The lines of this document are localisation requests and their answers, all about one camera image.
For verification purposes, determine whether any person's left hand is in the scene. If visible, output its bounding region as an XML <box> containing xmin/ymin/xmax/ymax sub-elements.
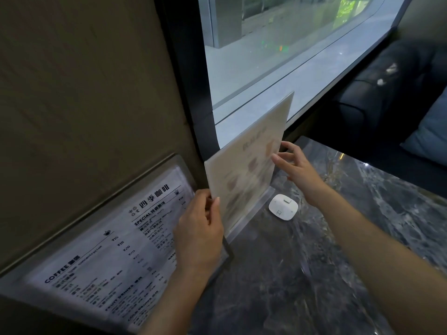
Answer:
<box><xmin>173</xmin><ymin>188</ymin><xmax>225</xmax><ymax>277</ymax></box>

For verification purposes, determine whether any person's right hand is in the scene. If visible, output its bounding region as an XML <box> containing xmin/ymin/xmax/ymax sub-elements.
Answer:
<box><xmin>271</xmin><ymin>141</ymin><xmax>329</xmax><ymax>207</ymax></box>

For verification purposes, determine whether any acrylic picture menu stand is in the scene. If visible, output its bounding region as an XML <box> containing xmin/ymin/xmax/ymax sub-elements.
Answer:
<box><xmin>204</xmin><ymin>91</ymin><xmax>295</xmax><ymax>245</ymax></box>

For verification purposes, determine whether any person's left forearm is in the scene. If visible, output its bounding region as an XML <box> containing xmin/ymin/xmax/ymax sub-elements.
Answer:
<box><xmin>139</xmin><ymin>266</ymin><xmax>218</xmax><ymax>335</ymax></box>

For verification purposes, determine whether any person's right forearm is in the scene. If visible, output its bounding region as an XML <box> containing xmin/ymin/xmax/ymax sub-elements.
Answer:
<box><xmin>307</xmin><ymin>185</ymin><xmax>447</xmax><ymax>335</ymax></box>

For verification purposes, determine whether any white square call button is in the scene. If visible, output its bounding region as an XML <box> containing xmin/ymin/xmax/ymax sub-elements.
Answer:
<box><xmin>268</xmin><ymin>194</ymin><xmax>298</xmax><ymax>218</ymax></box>

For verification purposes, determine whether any dark tufted sofa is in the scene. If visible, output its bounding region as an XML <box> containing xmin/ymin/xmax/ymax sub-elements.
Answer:
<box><xmin>326</xmin><ymin>39</ymin><xmax>447</xmax><ymax>200</ymax></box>

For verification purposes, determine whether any glass window pane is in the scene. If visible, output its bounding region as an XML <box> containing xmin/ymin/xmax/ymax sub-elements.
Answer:
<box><xmin>198</xmin><ymin>0</ymin><xmax>408</xmax><ymax>127</ymax></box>

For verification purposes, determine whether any black-and-white text menu holder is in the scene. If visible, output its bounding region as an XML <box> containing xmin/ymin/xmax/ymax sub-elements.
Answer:
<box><xmin>0</xmin><ymin>154</ymin><xmax>230</xmax><ymax>335</ymax></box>

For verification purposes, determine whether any light blue cushion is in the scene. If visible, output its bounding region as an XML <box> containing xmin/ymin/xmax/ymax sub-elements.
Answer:
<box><xmin>400</xmin><ymin>86</ymin><xmax>447</xmax><ymax>167</ymax></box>

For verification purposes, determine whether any black window frame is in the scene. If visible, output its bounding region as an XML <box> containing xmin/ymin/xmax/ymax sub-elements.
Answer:
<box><xmin>154</xmin><ymin>0</ymin><xmax>416</xmax><ymax>161</ymax></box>

